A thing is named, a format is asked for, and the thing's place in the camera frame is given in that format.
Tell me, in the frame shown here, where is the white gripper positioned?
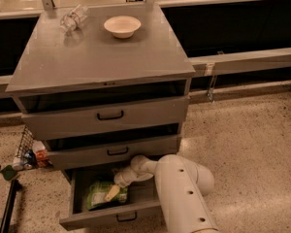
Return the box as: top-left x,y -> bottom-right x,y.
105,166 -> 153,202

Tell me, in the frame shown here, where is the green rice chip bag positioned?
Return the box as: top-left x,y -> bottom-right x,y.
85,180 -> 128,210

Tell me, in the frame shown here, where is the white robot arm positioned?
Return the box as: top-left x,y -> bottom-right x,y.
105,154 -> 219,233

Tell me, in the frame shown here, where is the grey bottom drawer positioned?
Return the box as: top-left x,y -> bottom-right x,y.
60,160 -> 161,231

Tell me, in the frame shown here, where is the grey drawer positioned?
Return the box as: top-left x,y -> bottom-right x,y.
48,134 -> 181,170
22,96 -> 189,140
60,160 -> 161,231

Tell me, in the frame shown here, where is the grey middle drawer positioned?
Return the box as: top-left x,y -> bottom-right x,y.
48,134 -> 181,170

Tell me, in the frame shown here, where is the grey top drawer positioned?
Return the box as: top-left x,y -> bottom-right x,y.
22,96 -> 189,140

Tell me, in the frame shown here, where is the grey drawer cabinet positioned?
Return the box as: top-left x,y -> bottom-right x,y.
5,3 -> 196,180

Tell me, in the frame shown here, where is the orange snack packet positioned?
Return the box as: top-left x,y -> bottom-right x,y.
32,141 -> 50,168

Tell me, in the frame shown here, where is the blue can in basket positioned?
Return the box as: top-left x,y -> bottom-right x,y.
23,150 -> 37,170

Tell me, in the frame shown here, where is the black stand leg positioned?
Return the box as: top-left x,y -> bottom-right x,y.
0,180 -> 22,233

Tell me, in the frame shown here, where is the white bottle in basket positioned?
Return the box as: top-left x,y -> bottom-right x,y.
12,156 -> 23,171

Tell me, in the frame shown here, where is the green object on floor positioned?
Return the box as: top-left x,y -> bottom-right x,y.
0,165 -> 18,182

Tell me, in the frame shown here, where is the hanging metal hook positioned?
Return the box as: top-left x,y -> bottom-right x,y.
207,76 -> 217,102

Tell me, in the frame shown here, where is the white paper bowl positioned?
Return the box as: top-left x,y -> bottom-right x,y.
104,16 -> 142,39

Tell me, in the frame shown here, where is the clear plastic water bottle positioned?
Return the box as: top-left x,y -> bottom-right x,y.
60,4 -> 89,33

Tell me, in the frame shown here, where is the wire basket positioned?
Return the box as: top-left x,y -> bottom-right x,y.
15,127 -> 34,162

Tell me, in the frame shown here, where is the grey rail beam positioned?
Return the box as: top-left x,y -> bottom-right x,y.
190,48 -> 291,77

